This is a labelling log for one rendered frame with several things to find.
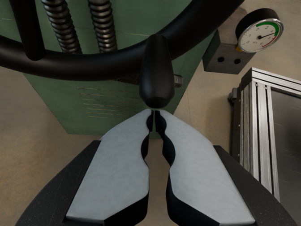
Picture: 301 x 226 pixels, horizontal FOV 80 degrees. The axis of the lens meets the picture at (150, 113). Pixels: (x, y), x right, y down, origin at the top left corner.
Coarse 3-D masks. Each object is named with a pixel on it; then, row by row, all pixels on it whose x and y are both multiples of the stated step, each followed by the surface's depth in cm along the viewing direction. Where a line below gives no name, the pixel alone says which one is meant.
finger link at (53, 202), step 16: (96, 144) 9; (80, 160) 8; (64, 176) 7; (80, 176) 7; (48, 192) 6; (64, 192) 7; (32, 208) 6; (48, 208) 6; (64, 208) 6; (16, 224) 6; (32, 224) 6; (48, 224) 6; (64, 224) 6; (80, 224) 6; (96, 224) 6
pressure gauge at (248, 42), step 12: (252, 12) 27; (264, 12) 27; (240, 24) 29; (252, 24) 27; (264, 24) 27; (276, 24) 27; (240, 36) 28; (252, 36) 29; (276, 36) 28; (240, 48) 30; (252, 48) 31; (264, 48) 30
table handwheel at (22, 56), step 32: (32, 0) 13; (192, 0) 13; (224, 0) 11; (32, 32) 14; (160, 32) 15; (192, 32) 14; (0, 64) 17; (32, 64) 17; (64, 64) 18; (96, 64) 17; (128, 64) 17
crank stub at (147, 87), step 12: (156, 36) 14; (156, 48) 13; (144, 60) 13; (156, 60) 12; (168, 60) 13; (144, 72) 12; (156, 72) 12; (168, 72) 12; (144, 84) 12; (156, 84) 11; (168, 84) 11; (144, 96) 12; (156, 96) 11; (168, 96) 12; (156, 108) 13
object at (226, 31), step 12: (240, 12) 38; (228, 24) 36; (216, 36) 35; (228, 36) 34; (216, 48) 34; (228, 48) 34; (204, 60) 40; (216, 60) 37; (228, 60) 37; (240, 60) 36; (216, 72) 40; (228, 72) 40
